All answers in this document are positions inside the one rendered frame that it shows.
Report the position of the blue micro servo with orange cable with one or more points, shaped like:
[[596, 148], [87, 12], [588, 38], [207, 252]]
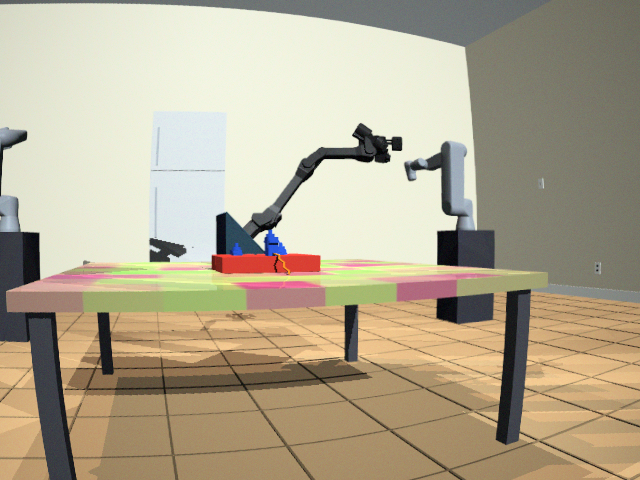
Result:
[[271, 247]]

